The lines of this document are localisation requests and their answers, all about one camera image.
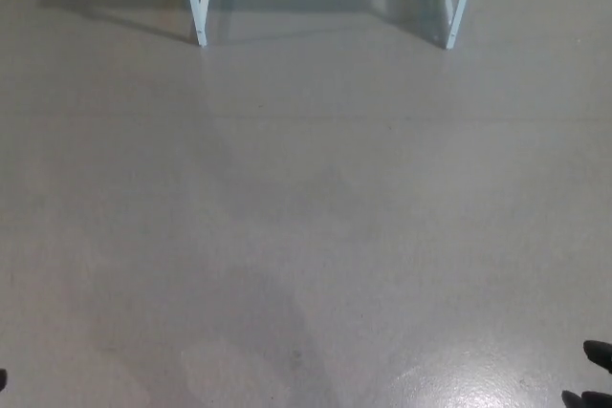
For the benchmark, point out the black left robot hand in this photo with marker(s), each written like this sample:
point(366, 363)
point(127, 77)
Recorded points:
point(2, 380)

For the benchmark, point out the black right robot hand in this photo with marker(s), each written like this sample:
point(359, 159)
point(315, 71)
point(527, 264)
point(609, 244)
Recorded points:
point(600, 353)

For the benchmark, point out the white table with metal legs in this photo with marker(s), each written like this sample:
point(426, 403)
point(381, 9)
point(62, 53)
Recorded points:
point(197, 6)

